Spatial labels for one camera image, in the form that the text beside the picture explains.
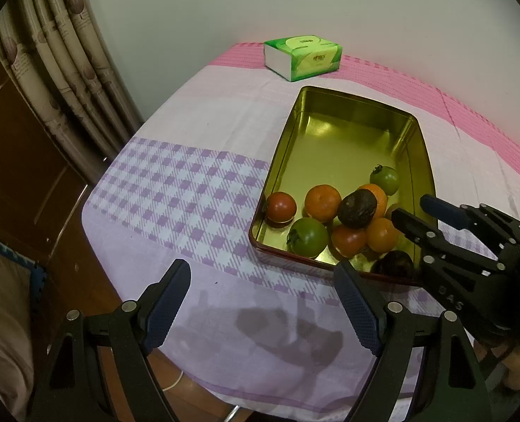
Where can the gold metal tray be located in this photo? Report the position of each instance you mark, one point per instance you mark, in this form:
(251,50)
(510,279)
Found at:
(343,136)

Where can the pink and purple checked tablecloth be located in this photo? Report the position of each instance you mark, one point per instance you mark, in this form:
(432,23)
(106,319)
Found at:
(189,193)

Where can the large dark wrinkled avocado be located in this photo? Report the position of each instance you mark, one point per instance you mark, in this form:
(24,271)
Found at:
(357,209)

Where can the green tissue pack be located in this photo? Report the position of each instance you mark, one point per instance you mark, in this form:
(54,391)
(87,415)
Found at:
(306,57)

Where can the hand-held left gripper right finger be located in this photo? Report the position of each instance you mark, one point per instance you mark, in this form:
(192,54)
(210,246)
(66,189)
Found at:
(357,310)

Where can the small green tomato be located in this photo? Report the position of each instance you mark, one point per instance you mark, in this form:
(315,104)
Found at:
(386,180)

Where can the red tomato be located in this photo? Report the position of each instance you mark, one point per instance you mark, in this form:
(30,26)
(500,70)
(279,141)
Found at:
(281,206)
(348,241)

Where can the brown kiwi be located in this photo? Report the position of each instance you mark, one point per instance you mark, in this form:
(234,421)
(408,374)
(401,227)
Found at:
(393,212)

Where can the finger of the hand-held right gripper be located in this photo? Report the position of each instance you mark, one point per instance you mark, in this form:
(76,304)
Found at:
(414,226)
(444,212)

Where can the large green tomato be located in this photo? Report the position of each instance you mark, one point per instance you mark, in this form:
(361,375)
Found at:
(309,237)

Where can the small dark avocado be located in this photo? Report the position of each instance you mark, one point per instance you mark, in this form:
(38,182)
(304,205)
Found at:
(394,263)

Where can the beige patterned curtain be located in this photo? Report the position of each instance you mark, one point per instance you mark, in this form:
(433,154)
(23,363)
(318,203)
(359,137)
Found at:
(66,61)

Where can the orange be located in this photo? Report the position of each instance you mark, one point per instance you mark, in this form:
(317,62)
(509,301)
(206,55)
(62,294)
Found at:
(381,234)
(381,198)
(321,202)

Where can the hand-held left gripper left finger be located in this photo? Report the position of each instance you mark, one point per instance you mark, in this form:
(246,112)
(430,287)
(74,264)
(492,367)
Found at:
(168,305)

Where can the metal table leg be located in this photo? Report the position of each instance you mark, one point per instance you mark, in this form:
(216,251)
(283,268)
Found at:
(232,414)

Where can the beige foam mat blue edge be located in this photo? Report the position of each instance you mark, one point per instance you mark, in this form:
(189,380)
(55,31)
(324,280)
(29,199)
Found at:
(0,316)

